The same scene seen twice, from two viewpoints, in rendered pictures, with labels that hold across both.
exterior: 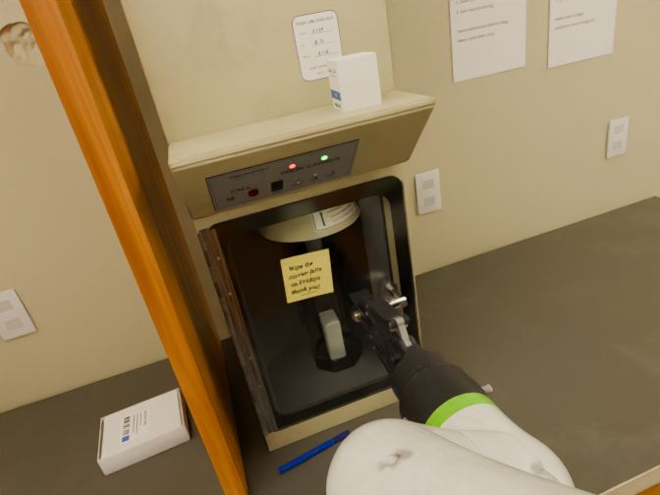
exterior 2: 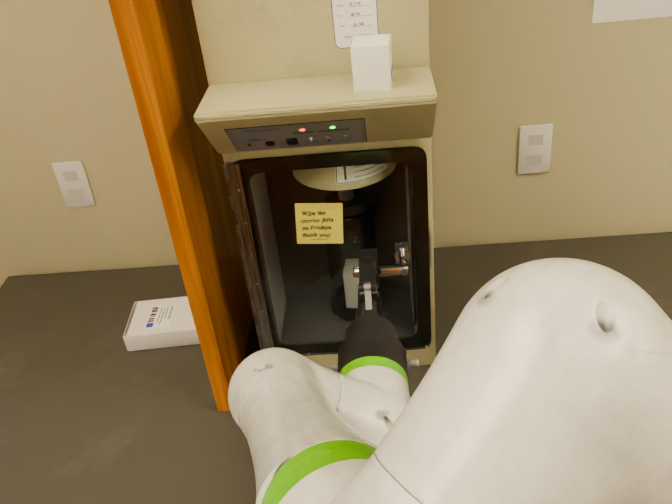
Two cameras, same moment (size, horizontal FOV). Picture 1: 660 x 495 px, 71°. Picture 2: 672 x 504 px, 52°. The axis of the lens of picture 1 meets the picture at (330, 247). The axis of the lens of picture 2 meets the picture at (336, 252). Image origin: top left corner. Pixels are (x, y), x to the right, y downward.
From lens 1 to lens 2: 45 cm
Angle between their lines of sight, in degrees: 17
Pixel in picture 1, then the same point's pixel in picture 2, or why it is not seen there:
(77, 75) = (136, 38)
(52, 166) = not seen: hidden behind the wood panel
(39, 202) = (114, 85)
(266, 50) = (304, 17)
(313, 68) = (347, 37)
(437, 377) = (367, 339)
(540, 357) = not seen: hidden behind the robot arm
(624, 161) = not seen: outside the picture
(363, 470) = (246, 370)
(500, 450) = (359, 394)
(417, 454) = (274, 368)
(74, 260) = (137, 146)
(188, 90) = (230, 43)
